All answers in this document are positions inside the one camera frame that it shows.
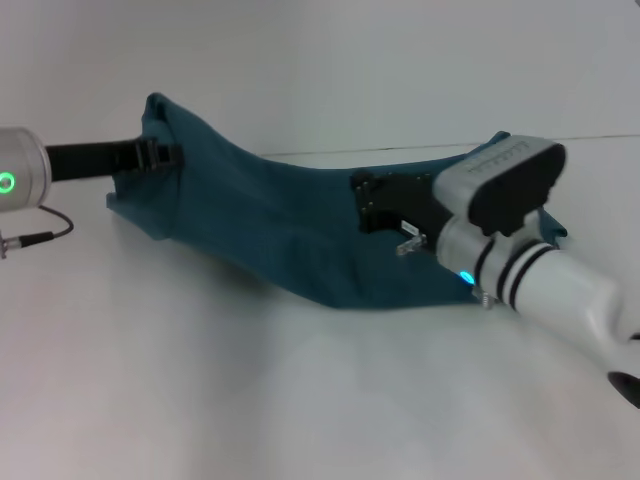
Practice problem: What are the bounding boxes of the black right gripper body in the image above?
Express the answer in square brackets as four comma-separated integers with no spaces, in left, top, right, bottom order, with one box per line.
[349,169,454,251]

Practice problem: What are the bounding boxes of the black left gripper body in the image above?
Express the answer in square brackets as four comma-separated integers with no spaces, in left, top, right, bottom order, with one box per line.
[43,140,120,184]

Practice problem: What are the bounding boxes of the teal t-shirt with FREE print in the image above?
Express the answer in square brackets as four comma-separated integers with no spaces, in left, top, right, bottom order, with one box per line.
[104,91,569,314]

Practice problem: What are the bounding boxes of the silver plug with dark cable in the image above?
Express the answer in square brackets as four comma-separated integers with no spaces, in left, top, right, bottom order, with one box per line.
[0,203,76,260]
[396,233,427,258]

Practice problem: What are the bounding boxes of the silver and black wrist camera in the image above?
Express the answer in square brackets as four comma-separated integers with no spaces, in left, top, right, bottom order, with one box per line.
[432,131,569,239]

